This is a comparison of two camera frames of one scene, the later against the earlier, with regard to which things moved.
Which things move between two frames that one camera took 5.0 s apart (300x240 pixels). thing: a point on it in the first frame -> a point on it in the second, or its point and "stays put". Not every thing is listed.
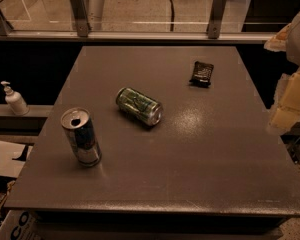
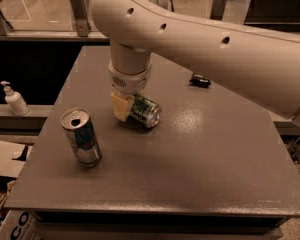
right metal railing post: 216,13 stays put
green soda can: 139,106 stays put
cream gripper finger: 291,101 -> 122,104
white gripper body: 299,44 -> 131,82
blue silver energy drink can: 79,126 stays put
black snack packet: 201,74 stays put
